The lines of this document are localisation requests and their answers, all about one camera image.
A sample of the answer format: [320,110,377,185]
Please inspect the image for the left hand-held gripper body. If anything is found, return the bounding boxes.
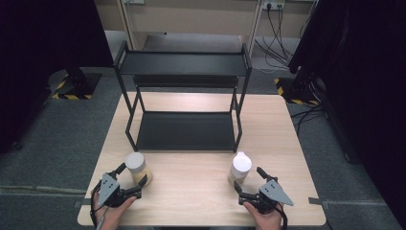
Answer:
[92,172,144,209]

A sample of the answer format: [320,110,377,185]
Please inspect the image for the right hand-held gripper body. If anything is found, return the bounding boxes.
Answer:
[237,176,296,215]

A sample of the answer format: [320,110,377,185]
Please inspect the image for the jar with yellow powder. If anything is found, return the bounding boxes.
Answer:
[124,151,154,187]

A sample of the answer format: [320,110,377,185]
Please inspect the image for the jar with white spout lid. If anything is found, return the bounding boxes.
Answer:
[227,150,254,187]

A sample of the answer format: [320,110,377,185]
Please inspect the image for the black two-tier metal rack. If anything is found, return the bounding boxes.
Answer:
[112,40,254,154]

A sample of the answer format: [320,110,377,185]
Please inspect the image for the person's left hand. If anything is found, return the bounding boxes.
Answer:
[91,189,139,230]

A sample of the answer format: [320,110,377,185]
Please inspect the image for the person's right hand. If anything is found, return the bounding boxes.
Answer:
[242,201,285,230]

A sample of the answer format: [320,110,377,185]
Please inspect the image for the grey floor tape strip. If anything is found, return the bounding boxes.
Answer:
[307,196,330,211]
[73,197,94,210]

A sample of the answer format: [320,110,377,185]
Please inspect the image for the black stand base striped tape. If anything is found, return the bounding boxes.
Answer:
[273,76,321,106]
[47,68,103,101]

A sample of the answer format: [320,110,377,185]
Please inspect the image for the dark curtain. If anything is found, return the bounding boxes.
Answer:
[0,0,115,155]
[287,0,406,230]

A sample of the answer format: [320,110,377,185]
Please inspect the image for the right hand-held gripper cable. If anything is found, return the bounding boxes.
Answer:
[275,202,289,230]

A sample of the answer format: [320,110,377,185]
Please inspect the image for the hand-held gripper cable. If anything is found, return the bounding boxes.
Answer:
[89,191,107,229]
[275,202,289,230]

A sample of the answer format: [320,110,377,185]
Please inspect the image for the left hand-held gripper cable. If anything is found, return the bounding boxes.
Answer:
[89,191,107,229]

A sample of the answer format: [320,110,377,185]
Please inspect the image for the black floor cables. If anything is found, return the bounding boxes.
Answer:
[289,103,327,136]

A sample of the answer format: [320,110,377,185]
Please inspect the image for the black hanging power cables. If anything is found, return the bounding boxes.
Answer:
[254,3,302,71]

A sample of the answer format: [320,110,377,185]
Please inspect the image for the white desk frame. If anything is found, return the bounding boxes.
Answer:
[93,0,320,59]

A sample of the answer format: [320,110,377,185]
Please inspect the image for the white wall socket strip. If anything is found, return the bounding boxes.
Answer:
[262,0,286,11]

